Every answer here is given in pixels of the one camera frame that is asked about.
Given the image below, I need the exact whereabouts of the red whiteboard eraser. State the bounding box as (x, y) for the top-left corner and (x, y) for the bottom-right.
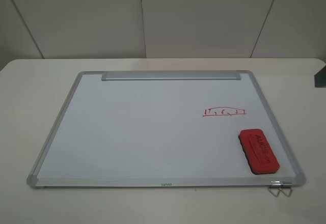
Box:
(238, 129), (280, 175)

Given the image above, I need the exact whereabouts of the left metal hanging clip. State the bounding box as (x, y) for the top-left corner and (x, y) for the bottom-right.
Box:
(267, 181), (282, 198)

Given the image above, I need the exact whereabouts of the metal hanging clip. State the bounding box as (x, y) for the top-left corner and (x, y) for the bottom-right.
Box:
(279, 182), (293, 198)
(267, 181), (282, 198)

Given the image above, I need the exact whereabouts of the right metal hanging clip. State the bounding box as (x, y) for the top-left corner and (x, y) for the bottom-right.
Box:
(279, 182), (293, 198)

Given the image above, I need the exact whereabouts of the dark object at table edge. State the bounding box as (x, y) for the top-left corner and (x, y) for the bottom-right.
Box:
(314, 66), (326, 88)

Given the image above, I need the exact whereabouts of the white board with aluminium frame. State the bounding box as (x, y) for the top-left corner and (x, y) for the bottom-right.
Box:
(26, 70), (306, 188)

